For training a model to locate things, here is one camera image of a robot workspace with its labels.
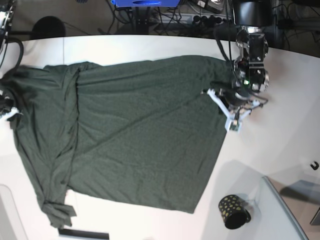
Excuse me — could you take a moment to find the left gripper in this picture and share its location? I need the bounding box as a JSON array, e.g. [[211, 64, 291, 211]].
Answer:
[[201, 86, 269, 123]]

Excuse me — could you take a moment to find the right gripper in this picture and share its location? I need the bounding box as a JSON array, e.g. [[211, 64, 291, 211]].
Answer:
[[0, 96, 22, 120]]

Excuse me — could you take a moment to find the dark green t-shirt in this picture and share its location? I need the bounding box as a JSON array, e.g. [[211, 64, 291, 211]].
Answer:
[[0, 55, 232, 228]]

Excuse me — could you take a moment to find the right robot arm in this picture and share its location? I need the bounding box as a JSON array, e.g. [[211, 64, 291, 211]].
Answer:
[[0, 0, 24, 122]]

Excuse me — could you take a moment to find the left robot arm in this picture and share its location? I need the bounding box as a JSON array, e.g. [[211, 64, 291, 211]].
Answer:
[[204, 0, 273, 131]]

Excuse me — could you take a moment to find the white power strip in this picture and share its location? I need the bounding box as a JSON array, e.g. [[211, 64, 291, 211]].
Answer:
[[156, 12, 226, 25]]

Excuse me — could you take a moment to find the black round stool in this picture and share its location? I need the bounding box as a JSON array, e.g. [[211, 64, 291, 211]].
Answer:
[[30, 16, 66, 40]]

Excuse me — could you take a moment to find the small black hook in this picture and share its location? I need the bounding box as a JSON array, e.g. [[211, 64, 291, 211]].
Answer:
[[310, 161, 320, 171]]

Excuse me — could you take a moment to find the black mug with gold dots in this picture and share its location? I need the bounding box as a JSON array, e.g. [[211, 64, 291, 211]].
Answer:
[[218, 194, 252, 230]]

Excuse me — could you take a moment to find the grey tray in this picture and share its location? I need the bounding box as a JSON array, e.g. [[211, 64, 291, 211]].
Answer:
[[265, 176, 320, 240]]

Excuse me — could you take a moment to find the white slotted plate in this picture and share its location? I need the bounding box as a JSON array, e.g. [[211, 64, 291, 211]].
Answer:
[[58, 228, 110, 240]]

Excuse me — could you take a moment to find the blue box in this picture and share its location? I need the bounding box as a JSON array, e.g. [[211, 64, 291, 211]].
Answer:
[[111, 0, 180, 8]]

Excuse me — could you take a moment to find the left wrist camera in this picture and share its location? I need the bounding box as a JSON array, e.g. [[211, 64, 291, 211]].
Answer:
[[224, 118, 242, 132]]

